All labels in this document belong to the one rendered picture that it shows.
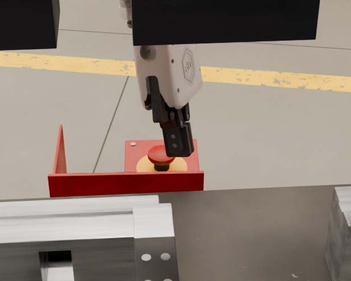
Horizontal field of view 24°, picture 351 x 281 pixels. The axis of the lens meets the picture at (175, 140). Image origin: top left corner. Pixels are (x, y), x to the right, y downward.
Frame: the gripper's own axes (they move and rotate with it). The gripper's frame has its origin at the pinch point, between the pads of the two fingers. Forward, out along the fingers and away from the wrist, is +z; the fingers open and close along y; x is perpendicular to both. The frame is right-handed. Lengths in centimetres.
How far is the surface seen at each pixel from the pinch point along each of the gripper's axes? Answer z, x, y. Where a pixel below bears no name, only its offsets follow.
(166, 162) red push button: 6.4, 5.6, 8.3
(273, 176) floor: 60, 23, 126
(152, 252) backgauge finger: -2.0, -9.1, -32.1
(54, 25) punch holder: -22.3, -5.6, -34.3
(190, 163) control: 8.3, 3.9, 12.5
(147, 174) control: 4.7, 5.0, 0.1
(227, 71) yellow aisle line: 41, 50, 178
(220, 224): 6.4, -7.7, -10.4
